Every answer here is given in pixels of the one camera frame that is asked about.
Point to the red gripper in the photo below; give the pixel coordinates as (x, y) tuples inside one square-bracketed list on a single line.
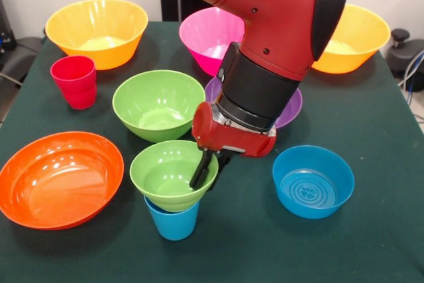
[(238, 140)]

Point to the small green bowl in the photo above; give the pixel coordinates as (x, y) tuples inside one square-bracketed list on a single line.
[(165, 177)]

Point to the blue cup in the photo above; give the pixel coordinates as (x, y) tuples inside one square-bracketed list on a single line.
[(175, 225)]

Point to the large green bowl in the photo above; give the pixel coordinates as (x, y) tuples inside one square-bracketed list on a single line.
[(155, 107)]

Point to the blue bowl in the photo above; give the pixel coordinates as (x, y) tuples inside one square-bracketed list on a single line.
[(311, 200)]

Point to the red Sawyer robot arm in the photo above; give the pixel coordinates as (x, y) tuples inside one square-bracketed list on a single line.
[(275, 31)]

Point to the purple bowl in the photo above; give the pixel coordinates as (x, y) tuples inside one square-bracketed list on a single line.
[(291, 110)]

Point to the dark green tablecloth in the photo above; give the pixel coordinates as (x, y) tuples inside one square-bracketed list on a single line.
[(165, 263)]

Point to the pink large bowl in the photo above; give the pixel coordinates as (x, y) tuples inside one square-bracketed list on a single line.
[(205, 41)]

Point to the orange shallow bowl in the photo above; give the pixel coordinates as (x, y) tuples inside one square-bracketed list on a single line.
[(59, 183)]

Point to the red cup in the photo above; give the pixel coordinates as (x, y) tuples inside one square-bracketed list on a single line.
[(77, 90)]

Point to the yellow-orange large bowl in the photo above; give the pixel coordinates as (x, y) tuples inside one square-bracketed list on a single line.
[(99, 54), (357, 54)]

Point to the grey office chair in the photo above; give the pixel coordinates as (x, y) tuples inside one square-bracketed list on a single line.
[(23, 57)]

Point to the black computer equipment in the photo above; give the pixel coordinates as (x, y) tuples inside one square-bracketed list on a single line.
[(6, 31)]

